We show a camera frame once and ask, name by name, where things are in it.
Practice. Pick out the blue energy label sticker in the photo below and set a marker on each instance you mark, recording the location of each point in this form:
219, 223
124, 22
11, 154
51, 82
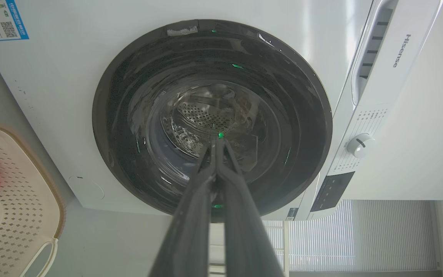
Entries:
0, 19

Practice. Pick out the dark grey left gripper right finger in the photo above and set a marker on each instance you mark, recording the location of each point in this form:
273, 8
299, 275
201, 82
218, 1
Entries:
244, 231

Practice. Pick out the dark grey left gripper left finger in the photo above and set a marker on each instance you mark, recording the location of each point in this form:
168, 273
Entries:
190, 227

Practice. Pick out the white Hisense washing machine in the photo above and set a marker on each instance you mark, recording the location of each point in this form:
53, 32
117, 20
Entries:
379, 96

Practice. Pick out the cream perforated laundry basket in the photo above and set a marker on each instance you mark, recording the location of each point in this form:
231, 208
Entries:
17, 215

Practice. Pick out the white window blinds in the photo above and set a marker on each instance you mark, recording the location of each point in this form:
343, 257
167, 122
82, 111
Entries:
360, 238

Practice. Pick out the white washing machine control knob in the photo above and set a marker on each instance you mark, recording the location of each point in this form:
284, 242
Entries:
360, 145

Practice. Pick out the round black washing machine door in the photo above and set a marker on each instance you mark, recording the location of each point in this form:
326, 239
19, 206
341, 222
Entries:
212, 115

